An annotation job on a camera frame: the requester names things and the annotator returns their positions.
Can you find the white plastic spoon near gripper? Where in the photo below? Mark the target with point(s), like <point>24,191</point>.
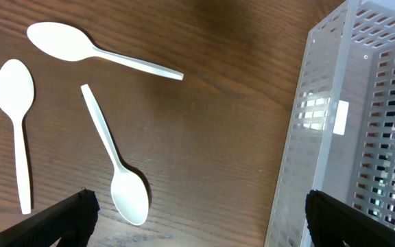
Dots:
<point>128,191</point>

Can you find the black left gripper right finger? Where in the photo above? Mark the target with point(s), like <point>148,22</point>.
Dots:
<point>332,223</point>

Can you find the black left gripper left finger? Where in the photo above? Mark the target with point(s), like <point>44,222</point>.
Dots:
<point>71,222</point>

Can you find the white plastic spoon top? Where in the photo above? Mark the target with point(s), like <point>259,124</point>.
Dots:
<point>71,44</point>

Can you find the clear plastic basket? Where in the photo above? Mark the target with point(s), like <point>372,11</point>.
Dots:
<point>341,134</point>

